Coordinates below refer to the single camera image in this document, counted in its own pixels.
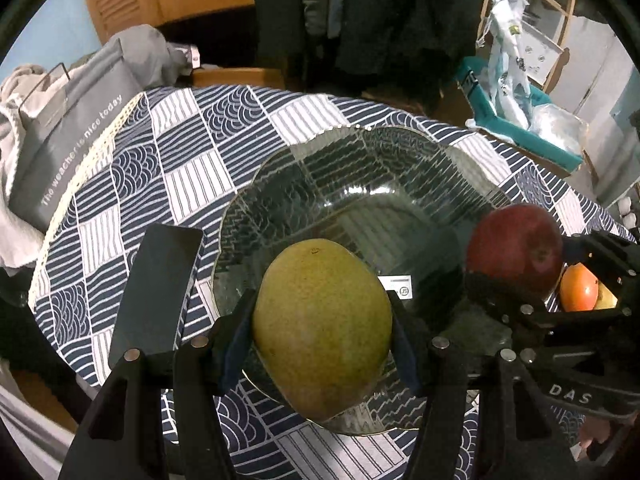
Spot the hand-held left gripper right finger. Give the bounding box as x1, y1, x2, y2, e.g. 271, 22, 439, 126
385, 290, 576, 480

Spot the teal box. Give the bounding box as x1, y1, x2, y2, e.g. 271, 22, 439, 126
457, 56, 585, 171

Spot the clear plastic bag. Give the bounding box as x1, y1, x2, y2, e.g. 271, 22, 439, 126
527, 103, 591, 156

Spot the grey lettered bag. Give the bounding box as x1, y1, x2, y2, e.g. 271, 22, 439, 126
9, 37, 146, 228

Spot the person's right hand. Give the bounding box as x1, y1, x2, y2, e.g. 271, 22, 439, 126
577, 419, 620, 461

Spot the orange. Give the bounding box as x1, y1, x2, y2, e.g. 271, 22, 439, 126
559, 263, 600, 312

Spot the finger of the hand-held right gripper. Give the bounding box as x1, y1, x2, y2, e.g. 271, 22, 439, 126
562, 232, 640, 316
462, 270, 556, 341

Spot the white knitted cloth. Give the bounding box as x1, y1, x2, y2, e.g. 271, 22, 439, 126
0, 62, 66, 271

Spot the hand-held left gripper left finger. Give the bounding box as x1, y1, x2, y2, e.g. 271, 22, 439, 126
59, 292, 261, 480

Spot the red apple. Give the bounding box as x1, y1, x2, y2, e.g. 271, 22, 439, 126
466, 203, 565, 301

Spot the clear glass bowl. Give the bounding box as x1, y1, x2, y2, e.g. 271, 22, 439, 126
212, 125, 511, 436

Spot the white patterned box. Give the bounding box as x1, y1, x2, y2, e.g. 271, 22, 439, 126
520, 25, 563, 86

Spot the small yellow fruit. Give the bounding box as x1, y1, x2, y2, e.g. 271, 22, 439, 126
592, 281, 619, 310

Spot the blue white patterned tablecloth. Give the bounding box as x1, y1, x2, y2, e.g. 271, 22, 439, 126
27, 85, 638, 480

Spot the wooden shelf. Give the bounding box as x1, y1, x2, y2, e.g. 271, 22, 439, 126
472, 0, 581, 93

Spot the white printed bag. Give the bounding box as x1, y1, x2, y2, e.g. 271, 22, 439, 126
476, 0, 533, 128

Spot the person in dark clothes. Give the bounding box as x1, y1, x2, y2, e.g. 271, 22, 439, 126
250, 0, 481, 96

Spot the large cardboard box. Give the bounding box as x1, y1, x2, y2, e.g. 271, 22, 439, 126
505, 140, 601, 186

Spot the black flat rectangular object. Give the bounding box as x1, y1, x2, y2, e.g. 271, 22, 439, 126
109, 223, 205, 361

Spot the grey garment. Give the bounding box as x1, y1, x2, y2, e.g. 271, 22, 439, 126
112, 24, 201, 91

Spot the green mango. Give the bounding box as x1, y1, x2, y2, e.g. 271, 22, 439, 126
251, 239, 393, 422

